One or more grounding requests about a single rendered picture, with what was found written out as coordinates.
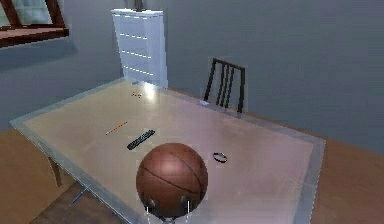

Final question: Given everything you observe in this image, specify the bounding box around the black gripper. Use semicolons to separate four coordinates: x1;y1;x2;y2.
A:
144;195;193;224

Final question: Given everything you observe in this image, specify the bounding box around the brown basketball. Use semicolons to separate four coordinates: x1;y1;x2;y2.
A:
135;142;209;219

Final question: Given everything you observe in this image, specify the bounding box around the glass dining table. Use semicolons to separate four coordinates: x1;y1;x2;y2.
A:
9;77;327;224

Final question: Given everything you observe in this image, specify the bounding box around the black remote control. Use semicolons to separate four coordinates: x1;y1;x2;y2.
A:
126;129;156;151

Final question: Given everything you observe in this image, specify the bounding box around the black wrist band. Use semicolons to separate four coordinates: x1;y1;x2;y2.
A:
212;152;229;164

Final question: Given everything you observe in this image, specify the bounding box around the blue pen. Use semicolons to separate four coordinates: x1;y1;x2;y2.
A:
71;184;92;204

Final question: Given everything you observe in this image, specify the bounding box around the orange pencil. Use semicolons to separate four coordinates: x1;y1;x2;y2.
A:
105;120;129;136

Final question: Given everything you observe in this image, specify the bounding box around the dark slatted chair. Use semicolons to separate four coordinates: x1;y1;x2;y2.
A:
203;57;247;114

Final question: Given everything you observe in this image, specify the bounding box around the white chest of drawers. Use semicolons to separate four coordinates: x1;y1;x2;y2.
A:
110;8;169;89

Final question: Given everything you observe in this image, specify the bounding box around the brown framed window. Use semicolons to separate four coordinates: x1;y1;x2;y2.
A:
0;0;70;48

